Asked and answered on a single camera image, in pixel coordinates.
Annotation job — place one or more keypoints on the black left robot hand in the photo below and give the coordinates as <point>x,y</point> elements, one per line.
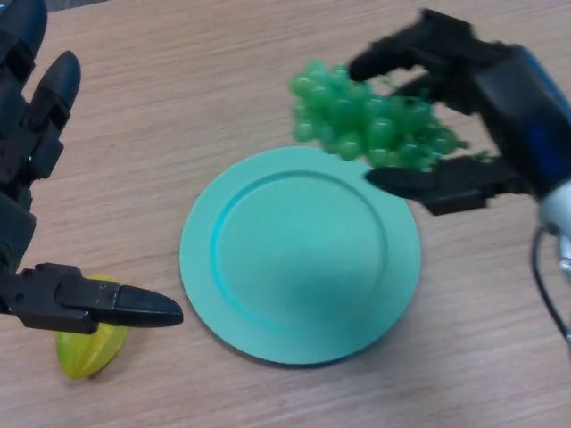
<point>27,151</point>

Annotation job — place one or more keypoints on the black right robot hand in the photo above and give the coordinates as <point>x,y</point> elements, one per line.
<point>504,98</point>

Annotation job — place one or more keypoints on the green grapes bunch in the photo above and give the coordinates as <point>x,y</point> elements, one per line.
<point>357,120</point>

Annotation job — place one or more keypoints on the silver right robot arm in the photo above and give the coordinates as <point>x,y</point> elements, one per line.
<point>560,227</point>

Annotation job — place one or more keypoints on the green round plate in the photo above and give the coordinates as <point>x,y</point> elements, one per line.
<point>300,258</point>

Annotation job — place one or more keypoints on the yellow starfruit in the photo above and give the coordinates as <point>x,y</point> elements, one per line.
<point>89,352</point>

